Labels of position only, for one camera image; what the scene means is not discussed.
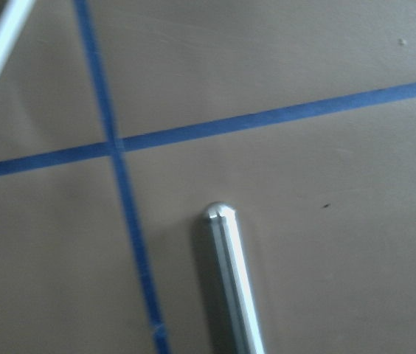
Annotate steel muddler black tip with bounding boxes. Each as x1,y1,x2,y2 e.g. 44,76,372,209
203,202,266,353

